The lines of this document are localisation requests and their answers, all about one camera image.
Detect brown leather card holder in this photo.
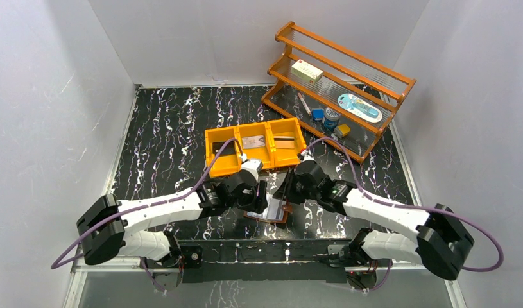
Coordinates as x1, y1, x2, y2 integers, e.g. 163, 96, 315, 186
244, 194, 293, 224

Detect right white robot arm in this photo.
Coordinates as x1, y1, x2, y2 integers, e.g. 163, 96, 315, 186
273, 160, 474, 280

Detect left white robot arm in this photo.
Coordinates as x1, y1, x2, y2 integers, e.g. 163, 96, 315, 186
76, 170, 268, 266

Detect black card in bin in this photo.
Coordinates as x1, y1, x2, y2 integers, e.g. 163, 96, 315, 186
212, 141, 236, 157

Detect silver card in bin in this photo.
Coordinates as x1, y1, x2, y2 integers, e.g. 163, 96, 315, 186
241, 135, 266, 150

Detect orange three-compartment bin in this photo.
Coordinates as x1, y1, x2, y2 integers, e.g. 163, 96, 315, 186
205, 117, 307, 178

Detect yellow grey sharpener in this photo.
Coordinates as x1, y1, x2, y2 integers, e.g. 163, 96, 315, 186
332, 124, 351, 139

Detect blue round tin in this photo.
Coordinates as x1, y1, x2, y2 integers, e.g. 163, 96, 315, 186
322, 107, 341, 131

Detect red white pen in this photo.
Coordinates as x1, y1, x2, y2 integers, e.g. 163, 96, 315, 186
297, 92, 312, 116

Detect orange wooden shelf rack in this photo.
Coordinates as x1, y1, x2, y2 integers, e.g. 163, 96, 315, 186
262, 21, 416, 163

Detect blue blister pack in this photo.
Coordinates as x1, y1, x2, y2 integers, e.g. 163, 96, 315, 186
337, 94, 382, 123

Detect white cardboard box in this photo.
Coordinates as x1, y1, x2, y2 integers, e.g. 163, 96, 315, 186
290, 59, 323, 85

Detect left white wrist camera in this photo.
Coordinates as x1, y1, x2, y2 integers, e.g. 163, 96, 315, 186
240, 158, 263, 181

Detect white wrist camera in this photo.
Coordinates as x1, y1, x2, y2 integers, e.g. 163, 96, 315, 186
240, 158, 263, 181
298, 150, 316, 163

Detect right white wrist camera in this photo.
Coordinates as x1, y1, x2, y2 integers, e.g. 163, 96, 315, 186
298, 150, 316, 163

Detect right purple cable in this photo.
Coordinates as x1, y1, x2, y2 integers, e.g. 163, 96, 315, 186
301, 135, 505, 294

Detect purple cable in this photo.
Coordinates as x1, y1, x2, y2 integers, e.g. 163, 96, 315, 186
50, 137, 245, 294
301, 135, 505, 294

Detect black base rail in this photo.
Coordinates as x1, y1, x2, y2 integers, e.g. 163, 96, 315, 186
140, 237, 394, 285

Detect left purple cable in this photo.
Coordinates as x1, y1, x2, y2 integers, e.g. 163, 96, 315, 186
50, 137, 245, 294

